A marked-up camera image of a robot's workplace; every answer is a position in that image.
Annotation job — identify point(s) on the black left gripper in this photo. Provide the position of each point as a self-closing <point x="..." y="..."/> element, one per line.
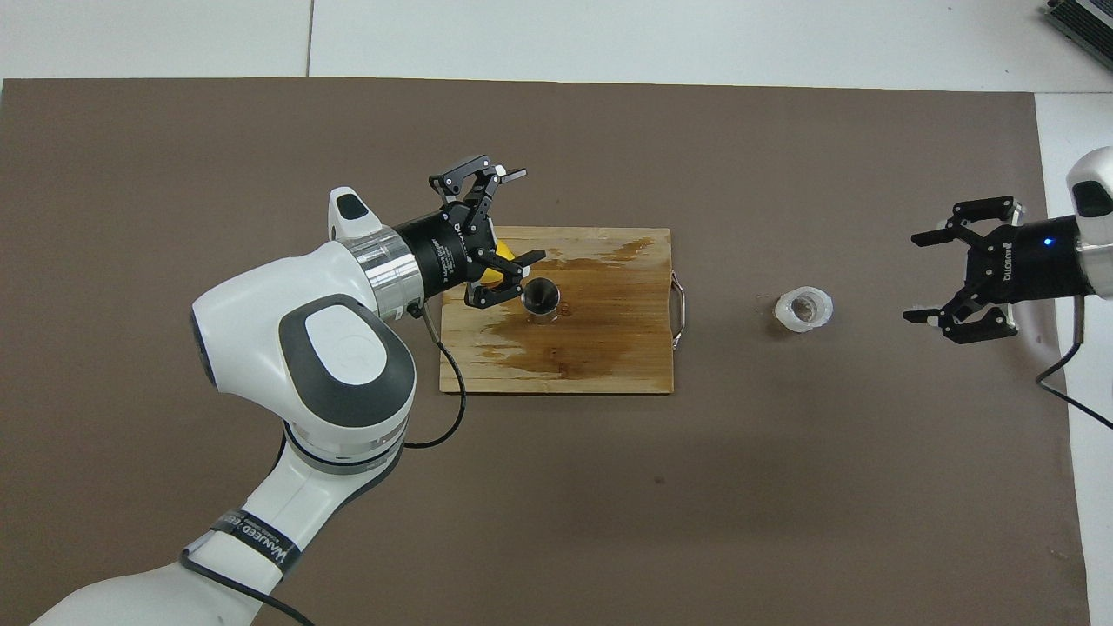
<point x="439" y="256"/>

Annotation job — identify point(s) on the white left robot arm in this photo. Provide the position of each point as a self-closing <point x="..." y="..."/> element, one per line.
<point x="330" y="348"/>

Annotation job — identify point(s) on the wooden cutting board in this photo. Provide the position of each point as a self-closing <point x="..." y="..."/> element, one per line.
<point x="609" y="339"/>

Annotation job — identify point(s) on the steel double jigger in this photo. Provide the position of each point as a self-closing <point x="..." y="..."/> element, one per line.
<point x="541" y="300"/>

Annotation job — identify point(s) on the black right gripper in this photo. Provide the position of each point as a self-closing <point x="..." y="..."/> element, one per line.
<point x="1035" y="261"/>

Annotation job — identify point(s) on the brown table mat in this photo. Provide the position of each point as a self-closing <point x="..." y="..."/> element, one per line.
<point x="696" y="504"/>

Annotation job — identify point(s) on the yellow lemon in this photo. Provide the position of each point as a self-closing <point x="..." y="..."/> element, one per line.
<point x="504" y="254"/>

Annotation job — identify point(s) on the grey ribbed device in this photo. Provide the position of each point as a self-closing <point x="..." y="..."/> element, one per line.
<point x="1083" y="22"/>

